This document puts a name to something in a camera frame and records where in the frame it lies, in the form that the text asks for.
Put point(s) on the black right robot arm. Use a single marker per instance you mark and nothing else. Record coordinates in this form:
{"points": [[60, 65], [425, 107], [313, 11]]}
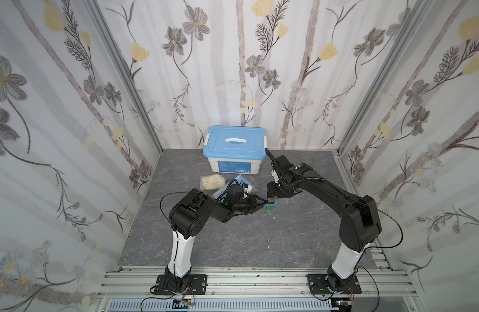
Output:
{"points": [[360, 223]]}

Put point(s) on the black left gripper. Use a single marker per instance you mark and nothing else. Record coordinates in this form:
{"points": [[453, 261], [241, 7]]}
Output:
{"points": [[247, 204]]}

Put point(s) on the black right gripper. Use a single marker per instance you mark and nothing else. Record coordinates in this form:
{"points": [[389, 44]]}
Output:
{"points": [[280, 171]]}

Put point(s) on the white slotted cable duct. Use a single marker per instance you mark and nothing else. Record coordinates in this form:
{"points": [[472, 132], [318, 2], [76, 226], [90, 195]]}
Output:
{"points": [[222, 304]]}

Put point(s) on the blue lidded storage box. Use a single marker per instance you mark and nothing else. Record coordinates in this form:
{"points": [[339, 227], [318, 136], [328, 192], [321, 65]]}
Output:
{"points": [[235, 150]]}

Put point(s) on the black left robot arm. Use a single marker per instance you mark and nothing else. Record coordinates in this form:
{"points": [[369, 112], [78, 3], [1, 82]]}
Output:
{"points": [[188, 218]]}

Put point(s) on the blue lego brick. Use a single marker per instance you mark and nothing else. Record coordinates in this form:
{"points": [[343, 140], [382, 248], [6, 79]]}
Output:
{"points": [[271, 204]]}

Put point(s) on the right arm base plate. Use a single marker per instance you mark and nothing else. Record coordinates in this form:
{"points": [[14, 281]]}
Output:
{"points": [[324, 284]]}

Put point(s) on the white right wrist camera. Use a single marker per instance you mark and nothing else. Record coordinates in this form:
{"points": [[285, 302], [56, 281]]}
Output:
{"points": [[275, 176]]}

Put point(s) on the bagged blue face masks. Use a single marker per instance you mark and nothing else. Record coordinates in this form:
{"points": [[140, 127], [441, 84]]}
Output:
{"points": [[238, 180]]}

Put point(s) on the aluminium front rail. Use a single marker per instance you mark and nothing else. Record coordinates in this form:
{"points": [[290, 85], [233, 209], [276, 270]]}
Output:
{"points": [[382, 290]]}

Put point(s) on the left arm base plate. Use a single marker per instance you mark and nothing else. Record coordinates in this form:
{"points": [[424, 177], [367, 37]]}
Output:
{"points": [[168, 285]]}

